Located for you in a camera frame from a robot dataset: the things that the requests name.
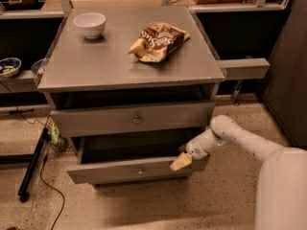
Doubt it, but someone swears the grey side shelf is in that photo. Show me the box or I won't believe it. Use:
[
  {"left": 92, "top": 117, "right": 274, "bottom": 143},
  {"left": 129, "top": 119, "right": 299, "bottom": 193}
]
[
  {"left": 218, "top": 58, "right": 270, "bottom": 81},
  {"left": 0, "top": 70, "right": 37, "bottom": 94}
]

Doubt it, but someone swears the white ceramic bowl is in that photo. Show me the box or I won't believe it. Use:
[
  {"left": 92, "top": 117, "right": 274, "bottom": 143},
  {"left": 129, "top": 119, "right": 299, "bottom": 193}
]
[{"left": 73, "top": 12, "right": 106, "bottom": 39}]

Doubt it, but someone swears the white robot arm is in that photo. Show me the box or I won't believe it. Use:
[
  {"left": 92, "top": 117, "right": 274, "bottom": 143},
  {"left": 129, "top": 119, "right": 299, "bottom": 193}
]
[{"left": 170, "top": 115, "right": 307, "bottom": 230}]

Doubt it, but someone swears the brown snack chip bag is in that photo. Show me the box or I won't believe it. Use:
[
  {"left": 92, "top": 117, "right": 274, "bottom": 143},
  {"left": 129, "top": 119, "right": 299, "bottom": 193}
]
[{"left": 129, "top": 22, "right": 191, "bottom": 62}]

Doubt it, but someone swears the grey top drawer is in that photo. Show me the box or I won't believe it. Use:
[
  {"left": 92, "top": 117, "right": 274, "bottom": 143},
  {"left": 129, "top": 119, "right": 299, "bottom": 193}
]
[{"left": 51, "top": 101, "right": 215, "bottom": 137}]

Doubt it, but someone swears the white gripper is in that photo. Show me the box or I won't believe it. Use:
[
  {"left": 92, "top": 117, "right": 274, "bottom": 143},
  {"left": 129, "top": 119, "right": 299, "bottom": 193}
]
[{"left": 170, "top": 133, "right": 219, "bottom": 172}]

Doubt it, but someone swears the grey side shelf right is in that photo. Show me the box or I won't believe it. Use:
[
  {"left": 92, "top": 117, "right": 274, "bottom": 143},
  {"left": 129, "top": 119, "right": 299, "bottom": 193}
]
[{"left": 218, "top": 58, "right": 270, "bottom": 81}]

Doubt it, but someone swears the grey drawer cabinet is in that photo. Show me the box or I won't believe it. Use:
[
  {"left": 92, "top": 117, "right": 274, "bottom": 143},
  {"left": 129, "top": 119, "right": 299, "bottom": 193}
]
[{"left": 36, "top": 5, "right": 225, "bottom": 188}]

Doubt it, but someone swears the blue patterned bowl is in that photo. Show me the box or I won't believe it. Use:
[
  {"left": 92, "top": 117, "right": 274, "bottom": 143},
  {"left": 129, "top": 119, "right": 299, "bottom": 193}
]
[{"left": 0, "top": 57, "right": 21, "bottom": 78}]

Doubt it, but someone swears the grey side shelf left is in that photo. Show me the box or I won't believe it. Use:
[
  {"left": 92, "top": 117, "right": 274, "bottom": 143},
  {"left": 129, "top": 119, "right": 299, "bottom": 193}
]
[{"left": 0, "top": 70, "right": 37, "bottom": 94}]

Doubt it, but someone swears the clear glass bowl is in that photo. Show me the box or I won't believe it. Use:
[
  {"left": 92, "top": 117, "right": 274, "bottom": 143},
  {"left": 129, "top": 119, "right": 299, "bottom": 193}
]
[{"left": 31, "top": 58, "right": 49, "bottom": 74}]

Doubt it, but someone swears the grey bottom drawer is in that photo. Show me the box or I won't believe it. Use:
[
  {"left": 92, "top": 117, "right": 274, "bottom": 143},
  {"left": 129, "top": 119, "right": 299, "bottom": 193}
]
[{"left": 92, "top": 175, "right": 192, "bottom": 187}]

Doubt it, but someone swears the black floor cable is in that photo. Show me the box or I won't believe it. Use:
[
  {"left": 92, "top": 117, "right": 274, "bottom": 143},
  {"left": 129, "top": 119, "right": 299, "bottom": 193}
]
[{"left": 0, "top": 80, "right": 66, "bottom": 230}]

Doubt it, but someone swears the black table leg bar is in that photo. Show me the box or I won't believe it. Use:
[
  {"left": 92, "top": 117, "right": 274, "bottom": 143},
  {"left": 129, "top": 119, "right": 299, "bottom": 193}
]
[{"left": 17, "top": 127, "right": 48, "bottom": 202}]

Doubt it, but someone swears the grey drawer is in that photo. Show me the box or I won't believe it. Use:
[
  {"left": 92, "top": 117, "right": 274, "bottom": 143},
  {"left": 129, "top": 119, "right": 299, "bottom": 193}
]
[
  {"left": 66, "top": 135, "right": 209, "bottom": 184},
  {"left": 92, "top": 175, "right": 192, "bottom": 187},
  {"left": 51, "top": 101, "right": 215, "bottom": 137}
]

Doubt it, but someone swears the green item in wire basket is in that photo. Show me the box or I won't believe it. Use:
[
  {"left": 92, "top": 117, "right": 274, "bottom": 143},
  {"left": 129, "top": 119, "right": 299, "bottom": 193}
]
[{"left": 49, "top": 124, "right": 68, "bottom": 152}]

